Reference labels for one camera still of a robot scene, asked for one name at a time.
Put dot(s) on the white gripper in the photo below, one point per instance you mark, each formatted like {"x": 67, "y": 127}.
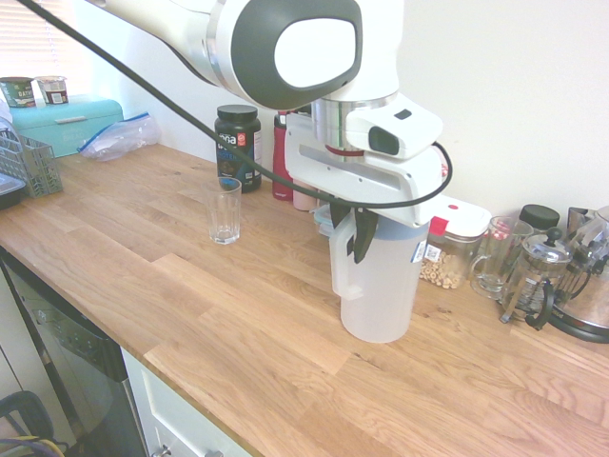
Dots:
{"x": 361, "y": 178}

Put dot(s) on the translucent pitcher with blue lid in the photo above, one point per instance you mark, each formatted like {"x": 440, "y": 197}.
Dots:
{"x": 380, "y": 295}

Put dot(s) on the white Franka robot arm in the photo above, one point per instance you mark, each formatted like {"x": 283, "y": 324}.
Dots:
{"x": 309, "y": 47}

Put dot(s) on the pink water bottle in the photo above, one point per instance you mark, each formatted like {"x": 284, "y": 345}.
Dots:
{"x": 302, "y": 200}

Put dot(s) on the red water bottle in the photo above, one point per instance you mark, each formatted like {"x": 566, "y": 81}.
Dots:
{"x": 280, "y": 157}

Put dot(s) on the glass container with teal lid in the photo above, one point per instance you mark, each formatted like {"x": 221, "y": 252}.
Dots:
{"x": 323, "y": 223}

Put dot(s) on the cereal container with white lid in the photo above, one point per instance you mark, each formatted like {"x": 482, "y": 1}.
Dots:
{"x": 452, "y": 271}

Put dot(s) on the clear faceted glass tumbler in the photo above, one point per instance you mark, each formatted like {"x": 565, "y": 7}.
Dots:
{"x": 223, "y": 214}

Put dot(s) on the black Vega protein tub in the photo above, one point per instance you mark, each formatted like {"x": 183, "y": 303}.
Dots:
{"x": 238, "y": 143}

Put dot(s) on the clear glass mug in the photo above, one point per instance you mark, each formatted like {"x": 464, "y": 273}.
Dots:
{"x": 490, "y": 281}

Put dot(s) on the jar with black lid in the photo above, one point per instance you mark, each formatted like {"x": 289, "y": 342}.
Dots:
{"x": 540, "y": 216}

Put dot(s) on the glass French press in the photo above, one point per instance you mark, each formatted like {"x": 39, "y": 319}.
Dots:
{"x": 533, "y": 285}

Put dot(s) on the clear plastic zip bag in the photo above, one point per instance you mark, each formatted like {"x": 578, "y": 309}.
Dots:
{"x": 123, "y": 138}

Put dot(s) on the stainless steel electric kettle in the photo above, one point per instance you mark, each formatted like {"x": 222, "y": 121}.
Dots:
{"x": 590, "y": 304}

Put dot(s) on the white cabinet drawer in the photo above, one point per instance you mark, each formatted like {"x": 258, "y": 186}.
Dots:
{"x": 162, "y": 409}

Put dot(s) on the teal bread box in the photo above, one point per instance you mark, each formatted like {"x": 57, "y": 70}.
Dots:
{"x": 71, "y": 128}

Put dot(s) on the dark dishwasher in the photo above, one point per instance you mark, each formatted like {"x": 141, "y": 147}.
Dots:
{"x": 71, "y": 343}

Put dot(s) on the grey cutlery basket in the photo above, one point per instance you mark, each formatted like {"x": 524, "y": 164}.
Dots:
{"x": 38, "y": 166}

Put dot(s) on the white oatmeal cup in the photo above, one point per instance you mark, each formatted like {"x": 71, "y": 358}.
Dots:
{"x": 52, "y": 89}

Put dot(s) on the black dish tray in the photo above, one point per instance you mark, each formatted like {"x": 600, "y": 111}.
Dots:
{"x": 9, "y": 196}

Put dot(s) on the green oatmeal cup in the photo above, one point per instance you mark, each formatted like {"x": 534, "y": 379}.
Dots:
{"x": 18, "y": 93}

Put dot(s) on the black chair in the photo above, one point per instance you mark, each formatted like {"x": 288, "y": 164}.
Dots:
{"x": 28, "y": 409}

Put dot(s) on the window blinds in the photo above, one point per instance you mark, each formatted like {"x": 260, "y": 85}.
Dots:
{"x": 24, "y": 38}

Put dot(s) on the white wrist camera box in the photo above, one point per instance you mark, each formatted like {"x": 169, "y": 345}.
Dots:
{"x": 404, "y": 128}

